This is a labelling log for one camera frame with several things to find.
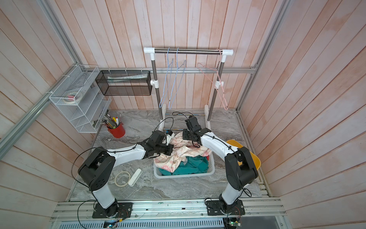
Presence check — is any cream pink print jacket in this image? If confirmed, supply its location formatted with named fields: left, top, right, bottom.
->
left=154, top=132, right=213, bottom=167

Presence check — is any green jacket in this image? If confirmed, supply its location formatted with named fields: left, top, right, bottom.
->
left=156, top=156, right=209, bottom=176

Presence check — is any light blue hanger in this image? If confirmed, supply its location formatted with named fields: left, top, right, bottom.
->
left=168, top=48, right=187, bottom=110
left=159, top=48, right=173, bottom=108

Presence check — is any pink hanger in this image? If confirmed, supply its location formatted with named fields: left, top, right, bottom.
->
left=209, top=49, right=233, bottom=112

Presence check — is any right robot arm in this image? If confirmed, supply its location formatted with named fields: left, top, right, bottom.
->
left=183, top=115, right=258, bottom=216

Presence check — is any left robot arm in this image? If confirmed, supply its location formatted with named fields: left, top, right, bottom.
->
left=78, top=130, right=174, bottom=219

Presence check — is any white plastic laundry basket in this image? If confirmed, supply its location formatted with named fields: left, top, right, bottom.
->
left=153, top=156, right=215, bottom=179

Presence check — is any white remote-like bar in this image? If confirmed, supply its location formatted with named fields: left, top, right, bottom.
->
left=128, top=169, right=142, bottom=187

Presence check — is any red pencil cup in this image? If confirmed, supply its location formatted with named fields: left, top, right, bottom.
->
left=107, top=123, right=126, bottom=138

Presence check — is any yellow plastic tray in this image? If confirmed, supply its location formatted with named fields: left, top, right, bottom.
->
left=227, top=139, right=261, bottom=170

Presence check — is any black mesh basket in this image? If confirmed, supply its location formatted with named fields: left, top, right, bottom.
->
left=95, top=70, right=152, bottom=96

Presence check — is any white clothes rack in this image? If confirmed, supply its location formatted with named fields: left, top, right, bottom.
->
left=143, top=47, right=233, bottom=130

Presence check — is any tape roll on shelf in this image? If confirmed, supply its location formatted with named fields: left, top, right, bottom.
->
left=62, top=91, right=82, bottom=105

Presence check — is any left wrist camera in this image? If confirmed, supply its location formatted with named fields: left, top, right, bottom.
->
left=166, top=130, right=175, bottom=145

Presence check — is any clear tape ring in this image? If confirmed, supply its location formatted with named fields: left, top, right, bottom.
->
left=114, top=171, right=131, bottom=188

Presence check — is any white wire shelf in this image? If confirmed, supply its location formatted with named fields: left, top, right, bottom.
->
left=50, top=65, right=111, bottom=134

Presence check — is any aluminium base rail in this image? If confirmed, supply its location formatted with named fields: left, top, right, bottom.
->
left=50, top=198, right=291, bottom=229

